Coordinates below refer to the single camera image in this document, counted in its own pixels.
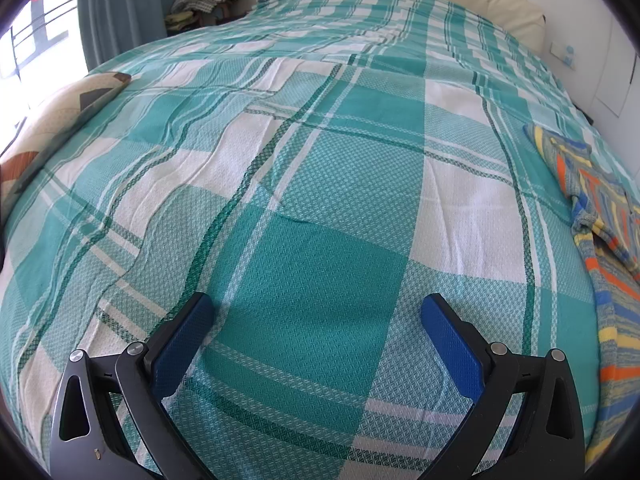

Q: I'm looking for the cream patterned pillow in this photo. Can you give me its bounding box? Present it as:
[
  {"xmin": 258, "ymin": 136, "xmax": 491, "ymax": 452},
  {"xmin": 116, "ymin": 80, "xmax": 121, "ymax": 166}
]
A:
[{"xmin": 0, "ymin": 71, "xmax": 132, "ymax": 211}]

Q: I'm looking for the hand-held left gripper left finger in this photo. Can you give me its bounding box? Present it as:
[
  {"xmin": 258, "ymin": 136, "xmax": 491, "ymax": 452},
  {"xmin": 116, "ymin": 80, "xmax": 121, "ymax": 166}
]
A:
[{"xmin": 50, "ymin": 291, "xmax": 218, "ymax": 480}]

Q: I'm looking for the yellow green cloth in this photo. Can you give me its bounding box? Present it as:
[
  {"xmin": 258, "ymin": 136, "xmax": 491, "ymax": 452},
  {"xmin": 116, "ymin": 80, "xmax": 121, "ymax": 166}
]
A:
[{"xmin": 166, "ymin": 10, "xmax": 198, "ymax": 31}]

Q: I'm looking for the blue curtain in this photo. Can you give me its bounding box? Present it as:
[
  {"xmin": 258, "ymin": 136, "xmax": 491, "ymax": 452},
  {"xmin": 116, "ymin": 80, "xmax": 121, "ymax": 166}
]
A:
[{"xmin": 77, "ymin": 0, "xmax": 218, "ymax": 73}]

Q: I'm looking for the white wall paper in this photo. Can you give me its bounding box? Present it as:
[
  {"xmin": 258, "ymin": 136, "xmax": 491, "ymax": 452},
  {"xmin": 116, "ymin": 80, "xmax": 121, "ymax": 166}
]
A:
[{"xmin": 595, "ymin": 20, "xmax": 638, "ymax": 116}]

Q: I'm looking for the white wall outlet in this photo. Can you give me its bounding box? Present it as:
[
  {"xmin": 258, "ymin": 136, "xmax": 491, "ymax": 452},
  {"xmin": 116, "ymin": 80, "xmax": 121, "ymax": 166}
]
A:
[{"xmin": 549, "ymin": 42, "xmax": 576, "ymax": 66}]

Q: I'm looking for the striped knit sweater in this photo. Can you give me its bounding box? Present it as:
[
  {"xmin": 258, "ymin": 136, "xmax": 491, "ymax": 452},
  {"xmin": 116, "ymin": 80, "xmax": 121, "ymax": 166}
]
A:
[{"xmin": 522, "ymin": 124, "xmax": 640, "ymax": 466}]

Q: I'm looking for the window with black railing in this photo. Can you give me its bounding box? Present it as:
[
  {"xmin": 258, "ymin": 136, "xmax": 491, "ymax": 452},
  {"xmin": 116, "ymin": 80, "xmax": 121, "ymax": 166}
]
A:
[{"xmin": 0, "ymin": 0, "xmax": 88, "ymax": 151}]

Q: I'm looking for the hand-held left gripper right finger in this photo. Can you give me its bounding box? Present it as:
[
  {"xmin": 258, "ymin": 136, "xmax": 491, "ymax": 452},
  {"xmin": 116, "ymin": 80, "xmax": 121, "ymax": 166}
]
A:
[{"xmin": 420, "ymin": 294, "xmax": 586, "ymax": 480}]

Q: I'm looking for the dark wooden stool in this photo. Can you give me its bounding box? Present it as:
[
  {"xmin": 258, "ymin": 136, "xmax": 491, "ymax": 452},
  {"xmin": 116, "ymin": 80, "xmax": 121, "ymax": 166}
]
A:
[{"xmin": 167, "ymin": 0, "xmax": 251, "ymax": 36}]

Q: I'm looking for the teal checked bed blanket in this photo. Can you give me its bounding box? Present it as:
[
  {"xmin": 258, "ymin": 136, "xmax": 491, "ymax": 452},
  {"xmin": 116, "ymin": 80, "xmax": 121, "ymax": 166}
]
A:
[{"xmin": 0, "ymin": 0, "xmax": 606, "ymax": 480}]

